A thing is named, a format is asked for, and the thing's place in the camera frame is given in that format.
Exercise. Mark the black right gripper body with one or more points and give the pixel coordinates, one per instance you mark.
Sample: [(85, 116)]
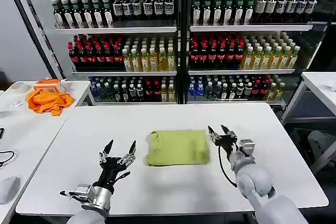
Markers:
[(227, 144)]

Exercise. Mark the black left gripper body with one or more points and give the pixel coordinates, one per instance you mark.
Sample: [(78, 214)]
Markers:
[(111, 169)]

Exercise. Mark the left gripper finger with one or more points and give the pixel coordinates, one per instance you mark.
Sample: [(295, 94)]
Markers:
[(130, 154), (106, 150)]

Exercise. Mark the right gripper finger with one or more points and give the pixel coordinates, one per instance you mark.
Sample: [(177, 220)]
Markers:
[(229, 131), (213, 134)]

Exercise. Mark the light green shirt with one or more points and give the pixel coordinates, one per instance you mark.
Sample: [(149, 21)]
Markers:
[(178, 148)]

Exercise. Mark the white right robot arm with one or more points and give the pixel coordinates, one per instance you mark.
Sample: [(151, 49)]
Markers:
[(257, 182)]

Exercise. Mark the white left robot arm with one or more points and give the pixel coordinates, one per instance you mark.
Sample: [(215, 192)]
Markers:
[(94, 203)]

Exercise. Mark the crumpled orange cloth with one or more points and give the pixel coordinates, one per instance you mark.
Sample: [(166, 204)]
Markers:
[(48, 101)]

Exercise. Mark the white side desk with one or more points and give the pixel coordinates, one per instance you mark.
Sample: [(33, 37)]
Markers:
[(23, 134)]

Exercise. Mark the orange and white box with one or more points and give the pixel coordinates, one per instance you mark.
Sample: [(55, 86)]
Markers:
[(46, 85)]

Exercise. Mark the grey chair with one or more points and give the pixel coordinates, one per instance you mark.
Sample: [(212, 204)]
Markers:
[(321, 142)]

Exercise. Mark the shelf rack with bottles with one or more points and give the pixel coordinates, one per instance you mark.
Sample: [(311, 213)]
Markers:
[(119, 37), (244, 37)]

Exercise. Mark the white desk with grey legs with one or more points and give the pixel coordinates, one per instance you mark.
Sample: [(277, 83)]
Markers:
[(319, 87)]

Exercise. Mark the crumpled white wrapper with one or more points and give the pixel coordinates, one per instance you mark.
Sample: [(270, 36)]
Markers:
[(15, 104)]

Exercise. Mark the white computer mouse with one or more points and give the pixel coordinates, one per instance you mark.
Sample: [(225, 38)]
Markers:
[(8, 190)]

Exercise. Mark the flat black device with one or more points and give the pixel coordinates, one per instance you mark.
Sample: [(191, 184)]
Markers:
[(1, 132)]

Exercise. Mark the white tape roll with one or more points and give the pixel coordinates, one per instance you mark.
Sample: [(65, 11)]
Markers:
[(19, 87)]

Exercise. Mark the black slanted pole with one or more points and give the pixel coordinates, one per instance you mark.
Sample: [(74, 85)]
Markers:
[(31, 27)]

